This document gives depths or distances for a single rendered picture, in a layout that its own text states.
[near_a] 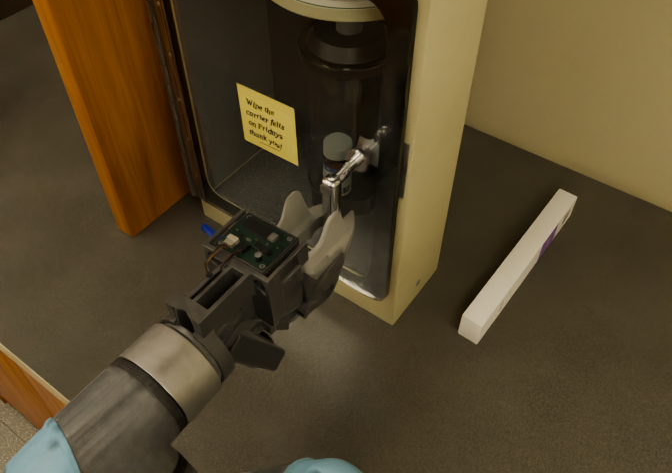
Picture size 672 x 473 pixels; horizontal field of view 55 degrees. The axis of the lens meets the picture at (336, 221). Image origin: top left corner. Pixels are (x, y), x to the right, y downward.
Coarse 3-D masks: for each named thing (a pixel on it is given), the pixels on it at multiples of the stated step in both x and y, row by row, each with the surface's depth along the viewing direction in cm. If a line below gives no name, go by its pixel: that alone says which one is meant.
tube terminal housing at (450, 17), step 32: (448, 0) 50; (480, 0) 56; (416, 32) 50; (448, 32) 53; (480, 32) 60; (416, 64) 52; (448, 64) 56; (416, 96) 54; (448, 96) 60; (416, 128) 57; (448, 128) 64; (416, 160) 61; (448, 160) 69; (416, 192) 65; (448, 192) 74; (224, 224) 91; (416, 224) 70; (416, 256) 75; (352, 288) 80; (416, 288) 82; (384, 320) 81
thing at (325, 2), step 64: (192, 0) 63; (256, 0) 57; (320, 0) 53; (384, 0) 49; (192, 64) 69; (256, 64) 63; (320, 64) 57; (384, 64) 53; (192, 128) 78; (320, 128) 63; (384, 128) 57; (256, 192) 78; (320, 192) 70; (384, 192) 63; (384, 256) 70
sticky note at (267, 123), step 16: (240, 96) 68; (256, 96) 66; (256, 112) 68; (272, 112) 66; (288, 112) 64; (256, 128) 69; (272, 128) 68; (288, 128) 66; (256, 144) 71; (272, 144) 69; (288, 144) 68; (288, 160) 69
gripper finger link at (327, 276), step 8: (336, 264) 60; (328, 272) 59; (336, 272) 60; (304, 280) 58; (312, 280) 58; (320, 280) 58; (328, 280) 59; (336, 280) 60; (304, 288) 58; (312, 288) 58; (320, 288) 58; (328, 288) 58; (304, 296) 58; (312, 296) 57; (320, 296) 57; (328, 296) 59; (304, 304) 57; (312, 304) 57; (320, 304) 58; (296, 312) 58; (304, 312) 57
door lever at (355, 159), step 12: (348, 156) 62; (360, 156) 61; (348, 168) 61; (360, 168) 62; (324, 180) 59; (336, 180) 59; (324, 192) 60; (336, 192) 60; (324, 204) 61; (336, 204) 61; (324, 216) 63
